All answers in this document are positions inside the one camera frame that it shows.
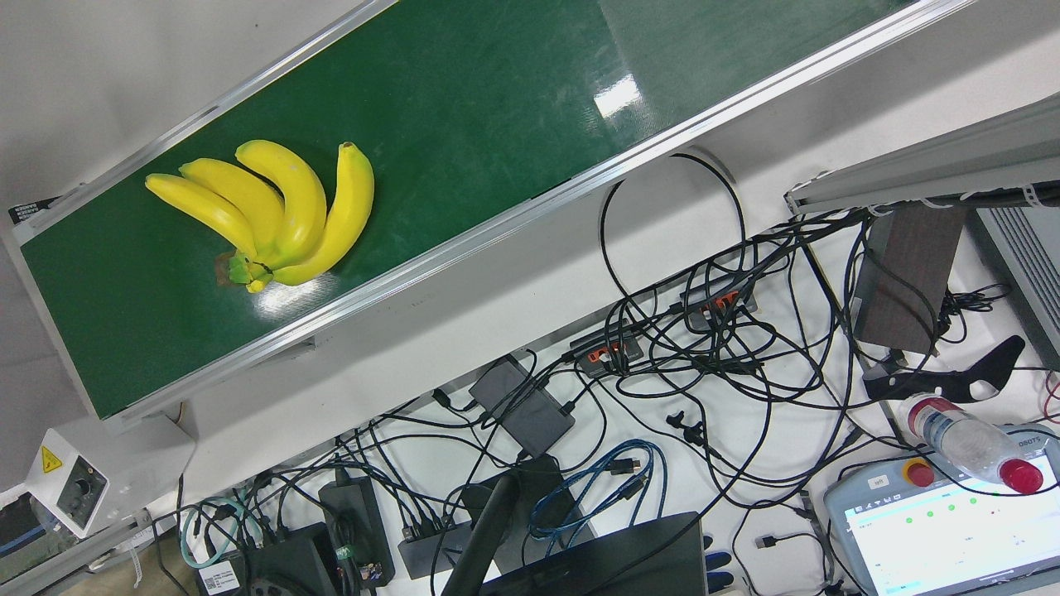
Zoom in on yellow banana bunch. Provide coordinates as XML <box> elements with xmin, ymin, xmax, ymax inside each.
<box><xmin>145</xmin><ymin>139</ymin><xmax>375</xmax><ymax>295</ymax></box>

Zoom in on black usb hub orange ports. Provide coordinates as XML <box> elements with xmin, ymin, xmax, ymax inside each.
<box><xmin>679</xmin><ymin>277</ymin><xmax>759</xmax><ymax>332</ymax></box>
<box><xmin>570</xmin><ymin>324</ymin><xmax>645</xmax><ymax>379</ymax></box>

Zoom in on dark grey power adapter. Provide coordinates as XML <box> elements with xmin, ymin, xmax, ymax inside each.
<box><xmin>469</xmin><ymin>356</ymin><xmax>577</xmax><ymax>458</ymax></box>

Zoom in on green conveyor belt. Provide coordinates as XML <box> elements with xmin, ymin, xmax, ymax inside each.
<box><xmin>4</xmin><ymin>0</ymin><xmax>978</xmax><ymax>435</ymax></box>

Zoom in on black monitor stand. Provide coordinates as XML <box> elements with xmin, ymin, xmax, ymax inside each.
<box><xmin>441</xmin><ymin>454</ymin><xmax>576</xmax><ymax>596</ymax></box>

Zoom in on black multiport hub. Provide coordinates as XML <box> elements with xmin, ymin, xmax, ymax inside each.
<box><xmin>397</xmin><ymin>515</ymin><xmax>475</xmax><ymax>580</ymax></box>

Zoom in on black computer monitor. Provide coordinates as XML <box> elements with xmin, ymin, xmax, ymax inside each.
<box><xmin>479</xmin><ymin>512</ymin><xmax>710</xmax><ymax>596</ymax></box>

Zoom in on black power brick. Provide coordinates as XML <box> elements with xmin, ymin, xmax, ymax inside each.
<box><xmin>318</xmin><ymin>478</ymin><xmax>397</xmax><ymax>587</ymax></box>

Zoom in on black device white label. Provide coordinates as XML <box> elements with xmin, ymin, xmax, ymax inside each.
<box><xmin>196</xmin><ymin>521</ymin><xmax>339</xmax><ymax>596</ymax></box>

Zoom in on brown wooden block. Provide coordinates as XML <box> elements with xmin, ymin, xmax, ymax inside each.
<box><xmin>851</xmin><ymin>203</ymin><xmax>968</xmax><ymax>357</ymax></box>

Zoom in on white conveyor control box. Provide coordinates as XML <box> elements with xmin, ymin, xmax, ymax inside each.
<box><xmin>25</xmin><ymin>414</ymin><xmax>197</xmax><ymax>539</ymax></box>

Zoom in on clear water bottle red cap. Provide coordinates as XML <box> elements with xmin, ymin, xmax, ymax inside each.
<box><xmin>901</xmin><ymin>394</ymin><xmax>1046</xmax><ymax>496</ymax></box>

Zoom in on grey teach pendant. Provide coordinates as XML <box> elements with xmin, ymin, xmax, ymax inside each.
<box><xmin>823</xmin><ymin>424</ymin><xmax>1060</xmax><ymax>596</ymax></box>

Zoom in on grey vented device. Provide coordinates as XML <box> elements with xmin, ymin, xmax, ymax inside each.
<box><xmin>967</xmin><ymin>205</ymin><xmax>1060</xmax><ymax>372</ymax></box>

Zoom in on dark electrical box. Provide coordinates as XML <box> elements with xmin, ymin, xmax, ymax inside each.
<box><xmin>0</xmin><ymin>488</ymin><xmax>51</xmax><ymax>584</ymax></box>

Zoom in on black looped cable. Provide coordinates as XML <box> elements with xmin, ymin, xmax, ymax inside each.
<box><xmin>600</xmin><ymin>153</ymin><xmax>748</xmax><ymax>332</ymax></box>

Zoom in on tangle of black cables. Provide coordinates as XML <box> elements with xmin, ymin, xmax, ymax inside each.
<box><xmin>248</xmin><ymin>207</ymin><xmax>1019</xmax><ymax>596</ymax></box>

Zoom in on small black cable clips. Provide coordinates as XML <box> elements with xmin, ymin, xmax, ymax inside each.
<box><xmin>666</xmin><ymin>411</ymin><xmax>705</xmax><ymax>445</ymax></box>

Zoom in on blue coiled cable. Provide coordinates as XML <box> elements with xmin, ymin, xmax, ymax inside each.
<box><xmin>528</xmin><ymin>439</ymin><xmax>668</xmax><ymax>541</ymax></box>

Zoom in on black usb plug cable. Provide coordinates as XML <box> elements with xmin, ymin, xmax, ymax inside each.
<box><xmin>754</xmin><ymin>530</ymin><xmax>833</xmax><ymax>589</ymax></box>

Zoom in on black curved bracket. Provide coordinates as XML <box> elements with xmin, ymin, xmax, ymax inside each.
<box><xmin>861</xmin><ymin>334</ymin><xmax>1028</xmax><ymax>405</ymax></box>

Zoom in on teal coiled cable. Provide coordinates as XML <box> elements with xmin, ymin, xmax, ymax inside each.
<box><xmin>180</xmin><ymin>495</ymin><xmax>249</xmax><ymax>570</ymax></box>

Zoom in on aluminium profile post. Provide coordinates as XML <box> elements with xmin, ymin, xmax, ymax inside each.
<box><xmin>783</xmin><ymin>93</ymin><xmax>1060</xmax><ymax>218</ymax></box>

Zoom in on aluminium frame rail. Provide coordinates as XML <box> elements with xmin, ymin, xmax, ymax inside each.
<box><xmin>0</xmin><ymin>509</ymin><xmax>158</xmax><ymax>596</ymax></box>

